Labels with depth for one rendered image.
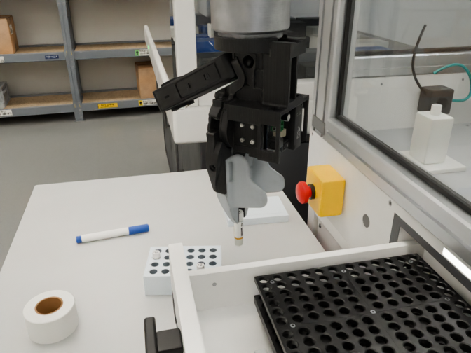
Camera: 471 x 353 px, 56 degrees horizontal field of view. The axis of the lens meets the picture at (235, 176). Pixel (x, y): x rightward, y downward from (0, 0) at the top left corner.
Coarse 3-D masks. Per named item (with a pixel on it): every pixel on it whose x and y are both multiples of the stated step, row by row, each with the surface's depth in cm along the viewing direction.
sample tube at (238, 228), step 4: (240, 212) 52; (240, 216) 52; (240, 220) 52; (236, 224) 53; (240, 224) 53; (236, 228) 53; (240, 228) 53; (236, 232) 53; (240, 232) 53; (236, 236) 53; (240, 236) 53; (236, 240) 54; (240, 240) 54; (236, 244) 54; (240, 244) 54
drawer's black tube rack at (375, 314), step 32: (416, 256) 58; (288, 288) 52; (320, 288) 52; (352, 288) 52; (384, 288) 53; (416, 288) 52; (448, 288) 52; (320, 320) 48; (352, 320) 48; (384, 320) 48; (416, 320) 48; (448, 320) 48; (320, 352) 44; (352, 352) 44; (384, 352) 47; (416, 352) 44; (448, 352) 47
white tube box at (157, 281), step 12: (168, 252) 78; (192, 252) 78; (204, 252) 76; (216, 252) 76; (156, 264) 74; (168, 264) 74; (192, 264) 74; (204, 264) 74; (216, 264) 74; (144, 276) 71; (156, 276) 70; (168, 276) 70; (144, 288) 71; (156, 288) 71; (168, 288) 71
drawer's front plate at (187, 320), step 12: (180, 252) 54; (180, 264) 52; (180, 276) 50; (180, 288) 48; (180, 300) 46; (192, 300) 46; (180, 312) 45; (192, 312) 45; (180, 324) 44; (192, 324) 43; (192, 336) 42; (192, 348) 40; (204, 348) 41
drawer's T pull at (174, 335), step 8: (144, 320) 46; (152, 320) 46; (144, 328) 45; (152, 328) 45; (176, 328) 45; (144, 336) 44; (152, 336) 44; (160, 336) 44; (168, 336) 44; (176, 336) 44; (152, 344) 43; (160, 344) 43; (168, 344) 43; (176, 344) 43; (152, 352) 42; (160, 352) 42; (168, 352) 43; (176, 352) 43
